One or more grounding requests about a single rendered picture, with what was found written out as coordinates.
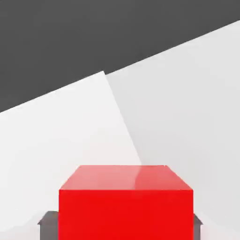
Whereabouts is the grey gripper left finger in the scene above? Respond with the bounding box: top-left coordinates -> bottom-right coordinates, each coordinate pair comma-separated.
37,210 -> 60,240

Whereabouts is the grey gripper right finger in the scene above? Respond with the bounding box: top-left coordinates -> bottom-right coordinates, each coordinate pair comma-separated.
193,213 -> 204,240

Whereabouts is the small red cube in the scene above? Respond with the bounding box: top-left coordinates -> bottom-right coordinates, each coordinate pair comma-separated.
58,165 -> 194,240

